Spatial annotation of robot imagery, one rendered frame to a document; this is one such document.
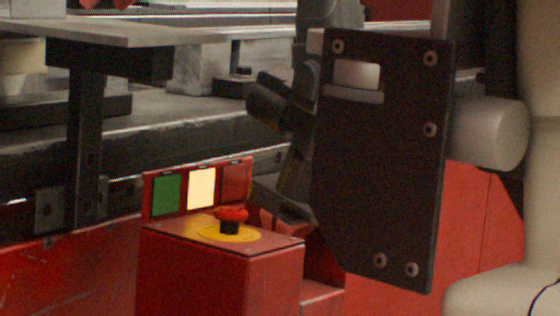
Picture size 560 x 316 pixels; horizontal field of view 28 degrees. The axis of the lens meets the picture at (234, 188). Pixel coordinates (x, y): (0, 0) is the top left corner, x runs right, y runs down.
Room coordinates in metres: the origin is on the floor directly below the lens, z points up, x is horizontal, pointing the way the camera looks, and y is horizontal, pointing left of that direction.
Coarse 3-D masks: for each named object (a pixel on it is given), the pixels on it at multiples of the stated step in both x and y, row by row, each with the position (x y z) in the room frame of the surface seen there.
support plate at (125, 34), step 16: (80, 16) 1.34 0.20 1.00; (16, 32) 1.17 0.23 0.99; (32, 32) 1.16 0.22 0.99; (48, 32) 1.15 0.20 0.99; (64, 32) 1.14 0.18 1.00; (80, 32) 1.13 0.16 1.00; (96, 32) 1.12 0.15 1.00; (112, 32) 1.14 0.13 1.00; (128, 32) 1.16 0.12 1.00; (144, 32) 1.17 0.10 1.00; (160, 32) 1.19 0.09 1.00; (176, 32) 1.21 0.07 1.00; (192, 32) 1.23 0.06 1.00; (208, 32) 1.24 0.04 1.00
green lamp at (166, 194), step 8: (168, 176) 1.27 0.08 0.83; (176, 176) 1.28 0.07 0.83; (160, 184) 1.26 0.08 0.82; (168, 184) 1.27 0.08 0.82; (176, 184) 1.28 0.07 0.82; (160, 192) 1.26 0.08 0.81; (168, 192) 1.27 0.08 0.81; (176, 192) 1.28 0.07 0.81; (160, 200) 1.26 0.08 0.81; (168, 200) 1.27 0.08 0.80; (176, 200) 1.28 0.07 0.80; (152, 208) 1.25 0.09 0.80; (160, 208) 1.26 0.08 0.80; (168, 208) 1.27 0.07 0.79; (176, 208) 1.28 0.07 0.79
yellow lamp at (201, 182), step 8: (192, 176) 1.30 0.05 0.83; (200, 176) 1.31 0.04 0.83; (208, 176) 1.33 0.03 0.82; (192, 184) 1.30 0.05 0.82; (200, 184) 1.32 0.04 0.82; (208, 184) 1.33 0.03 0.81; (192, 192) 1.30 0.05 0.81; (200, 192) 1.32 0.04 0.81; (208, 192) 1.33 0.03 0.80; (192, 200) 1.30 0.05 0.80; (200, 200) 1.32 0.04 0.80; (208, 200) 1.33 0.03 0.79
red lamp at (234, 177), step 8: (224, 168) 1.35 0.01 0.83; (232, 168) 1.36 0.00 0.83; (240, 168) 1.37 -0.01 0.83; (224, 176) 1.35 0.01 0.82; (232, 176) 1.36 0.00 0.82; (240, 176) 1.38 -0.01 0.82; (224, 184) 1.35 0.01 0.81; (232, 184) 1.36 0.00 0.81; (240, 184) 1.38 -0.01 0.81; (224, 192) 1.35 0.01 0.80; (232, 192) 1.36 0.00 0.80; (240, 192) 1.38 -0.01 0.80; (224, 200) 1.35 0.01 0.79; (232, 200) 1.37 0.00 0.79
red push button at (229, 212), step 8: (216, 208) 1.23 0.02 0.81; (224, 208) 1.23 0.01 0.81; (232, 208) 1.23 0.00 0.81; (240, 208) 1.23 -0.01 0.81; (216, 216) 1.22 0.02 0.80; (224, 216) 1.21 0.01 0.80; (232, 216) 1.21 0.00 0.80; (240, 216) 1.21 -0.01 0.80; (224, 224) 1.22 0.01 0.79; (232, 224) 1.22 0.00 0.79; (224, 232) 1.22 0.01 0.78; (232, 232) 1.22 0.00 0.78
